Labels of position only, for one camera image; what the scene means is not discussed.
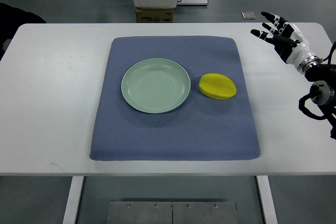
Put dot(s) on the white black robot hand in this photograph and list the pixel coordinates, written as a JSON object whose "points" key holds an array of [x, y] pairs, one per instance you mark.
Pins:
{"points": [[289, 42]]}

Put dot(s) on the yellow starfruit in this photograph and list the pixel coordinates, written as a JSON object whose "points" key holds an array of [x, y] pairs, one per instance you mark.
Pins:
{"points": [[217, 86]]}

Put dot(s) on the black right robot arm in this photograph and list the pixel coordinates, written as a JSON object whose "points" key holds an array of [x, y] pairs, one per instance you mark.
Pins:
{"points": [[322, 91]]}

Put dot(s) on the small grey floor plate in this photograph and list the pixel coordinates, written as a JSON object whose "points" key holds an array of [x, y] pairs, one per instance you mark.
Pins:
{"points": [[248, 15]]}

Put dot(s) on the pale green plate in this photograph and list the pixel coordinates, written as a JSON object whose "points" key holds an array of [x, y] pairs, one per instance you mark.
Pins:
{"points": [[155, 85]]}

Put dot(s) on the blue textured mat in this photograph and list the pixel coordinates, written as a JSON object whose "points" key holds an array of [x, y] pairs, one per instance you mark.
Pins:
{"points": [[200, 129]]}

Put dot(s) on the brown cardboard box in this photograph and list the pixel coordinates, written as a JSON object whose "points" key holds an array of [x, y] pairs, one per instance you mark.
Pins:
{"points": [[154, 15]]}

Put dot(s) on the right white table leg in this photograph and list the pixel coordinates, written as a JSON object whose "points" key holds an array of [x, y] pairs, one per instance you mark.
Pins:
{"points": [[266, 200]]}

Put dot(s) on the white table leg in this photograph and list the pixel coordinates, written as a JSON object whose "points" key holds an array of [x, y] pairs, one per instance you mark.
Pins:
{"points": [[266, 200], [73, 200]]}

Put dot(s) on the left white table leg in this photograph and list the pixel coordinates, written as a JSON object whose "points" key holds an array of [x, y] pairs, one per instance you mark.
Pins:
{"points": [[73, 200]]}

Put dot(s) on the dark chair at left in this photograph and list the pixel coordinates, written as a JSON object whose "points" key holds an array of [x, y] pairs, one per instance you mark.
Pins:
{"points": [[11, 19]]}

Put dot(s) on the aluminium rail on floor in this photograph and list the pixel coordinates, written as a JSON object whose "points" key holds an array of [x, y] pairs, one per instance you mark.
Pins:
{"points": [[192, 3]]}

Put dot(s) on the metal base plate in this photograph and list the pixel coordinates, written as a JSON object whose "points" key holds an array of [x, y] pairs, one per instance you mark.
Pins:
{"points": [[172, 212]]}

